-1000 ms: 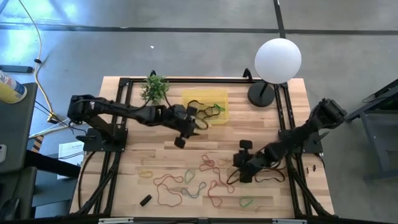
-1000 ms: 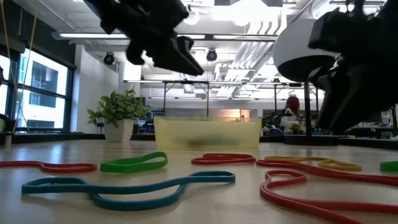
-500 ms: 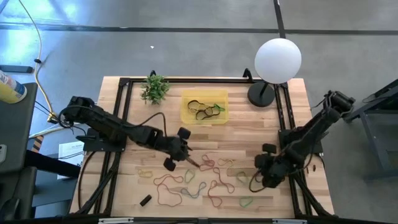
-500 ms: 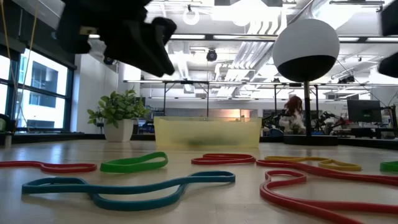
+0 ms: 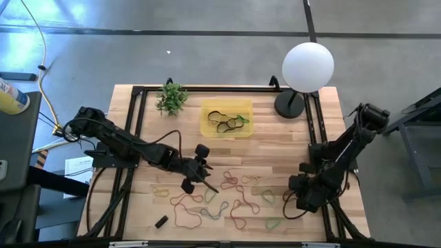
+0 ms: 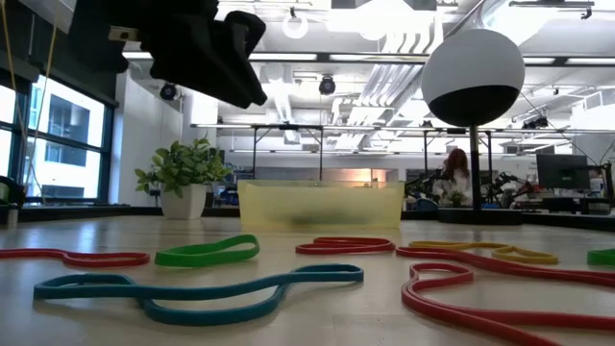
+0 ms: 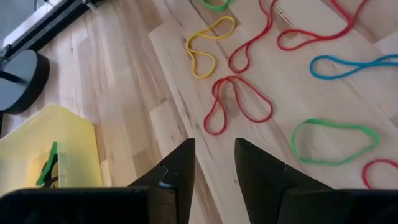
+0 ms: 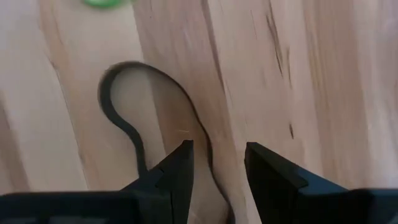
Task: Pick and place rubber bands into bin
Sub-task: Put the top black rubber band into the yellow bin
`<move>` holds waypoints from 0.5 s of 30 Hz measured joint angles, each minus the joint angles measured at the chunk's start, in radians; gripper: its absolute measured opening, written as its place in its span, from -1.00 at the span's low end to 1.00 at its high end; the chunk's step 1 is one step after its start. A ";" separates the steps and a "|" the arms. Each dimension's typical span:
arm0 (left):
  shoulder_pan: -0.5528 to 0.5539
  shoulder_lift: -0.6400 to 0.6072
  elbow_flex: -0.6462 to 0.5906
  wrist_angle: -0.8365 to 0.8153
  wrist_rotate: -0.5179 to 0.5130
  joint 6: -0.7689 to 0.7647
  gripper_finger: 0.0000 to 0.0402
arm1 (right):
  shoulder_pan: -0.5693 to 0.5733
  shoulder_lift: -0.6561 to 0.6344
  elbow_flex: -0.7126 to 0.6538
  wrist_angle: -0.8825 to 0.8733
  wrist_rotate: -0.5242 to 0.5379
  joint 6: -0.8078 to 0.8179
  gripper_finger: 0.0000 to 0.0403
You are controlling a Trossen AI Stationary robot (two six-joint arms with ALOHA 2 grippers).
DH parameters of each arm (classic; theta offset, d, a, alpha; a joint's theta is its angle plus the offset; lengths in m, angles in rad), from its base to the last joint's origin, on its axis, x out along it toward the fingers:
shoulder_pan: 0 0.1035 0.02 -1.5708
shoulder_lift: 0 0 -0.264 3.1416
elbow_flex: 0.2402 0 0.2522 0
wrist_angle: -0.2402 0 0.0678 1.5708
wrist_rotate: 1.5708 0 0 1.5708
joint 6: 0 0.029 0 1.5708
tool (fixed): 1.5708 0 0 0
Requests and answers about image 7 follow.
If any white globe lamp black base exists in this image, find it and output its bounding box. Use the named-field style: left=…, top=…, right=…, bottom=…
left=0, top=49, right=50, bottom=115

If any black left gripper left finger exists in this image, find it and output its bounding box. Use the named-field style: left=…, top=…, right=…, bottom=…
left=127, top=138, right=196, bottom=224

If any black metal rail frame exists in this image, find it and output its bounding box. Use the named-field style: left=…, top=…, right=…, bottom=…
left=0, top=0, right=105, bottom=62

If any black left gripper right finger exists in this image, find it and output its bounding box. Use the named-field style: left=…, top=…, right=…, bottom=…
left=235, top=138, right=333, bottom=224

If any green rubber band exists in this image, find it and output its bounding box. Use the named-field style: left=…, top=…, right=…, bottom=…
left=35, top=141, right=60, bottom=187
left=289, top=118, right=381, bottom=166
left=201, top=0, right=233, bottom=13

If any yellow rubber band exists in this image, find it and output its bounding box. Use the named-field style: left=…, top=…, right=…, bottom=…
left=185, top=16, right=236, bottom=80

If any red rubber band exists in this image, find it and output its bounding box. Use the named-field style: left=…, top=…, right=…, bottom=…
left=203, top=75, right=274, bottom=136
left=227, top=0, right=278, bottom=75
left=361, top=158, right=398, bottom=190
left=276, top=0, right=370, bottom=52

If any blue rubber band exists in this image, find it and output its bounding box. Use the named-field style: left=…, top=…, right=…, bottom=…
left=308, top=54, right=398, bottom=81

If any yellow translucent plastic bin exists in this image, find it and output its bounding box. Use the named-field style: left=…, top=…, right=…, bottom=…
left=0, top=103, right=104, bottom=197

